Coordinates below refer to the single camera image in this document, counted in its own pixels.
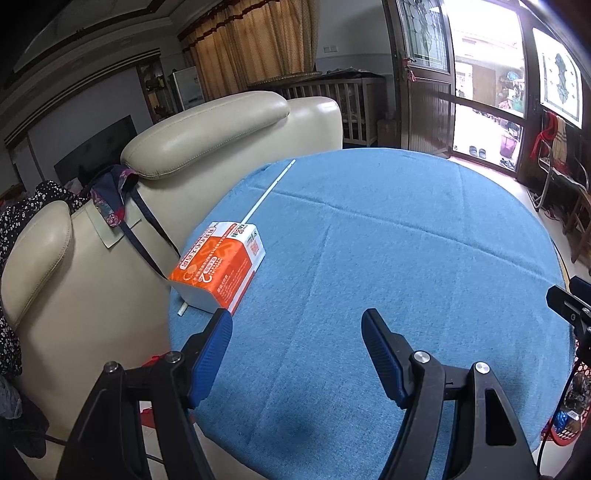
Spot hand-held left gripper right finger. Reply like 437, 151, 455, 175
361, 308, 541, 480

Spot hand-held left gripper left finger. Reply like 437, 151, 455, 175
55, 308, 234, 480

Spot red plastic basket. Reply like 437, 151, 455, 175
540, 360, 591, 446

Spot orange and white box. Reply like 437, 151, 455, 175
167, 222, 267, 315

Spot wooden chair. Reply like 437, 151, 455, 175
563, 189, 591, 264

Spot red printed carton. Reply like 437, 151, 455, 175
139, 353, 162, 428

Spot blue tablecloth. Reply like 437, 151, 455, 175
168, 148, 575, 480

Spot beige striped cloth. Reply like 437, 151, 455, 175
551, 115, 568, 160

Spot red cloth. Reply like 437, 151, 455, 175
530, 111, 559, 160

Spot thin white stick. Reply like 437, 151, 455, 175
178, 159, 296, 317

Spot patterned cloth bag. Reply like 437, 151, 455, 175
88, 165, 182, 281

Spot dark cloth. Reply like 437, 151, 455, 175
0, 374, 49, 459

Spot wooden glazed door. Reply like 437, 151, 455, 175
382, 0, 455, 160

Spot cream leather sofa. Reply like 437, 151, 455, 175
0, 91, 343, 444

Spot black television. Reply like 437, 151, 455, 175
54, 115, 139, 182

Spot wooden crib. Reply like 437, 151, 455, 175
248, 71, 387, 147

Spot white refrigerator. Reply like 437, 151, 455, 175
167, 66, 205, 112

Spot display cabinet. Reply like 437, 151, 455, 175
137, 60, 176, 124

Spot tan curtains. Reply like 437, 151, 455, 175
178, 0, 321, 100

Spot metal frame chair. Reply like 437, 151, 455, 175
526, 138, 588, 213

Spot wooden glazed door frame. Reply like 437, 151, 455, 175
443, 0, 591, 185

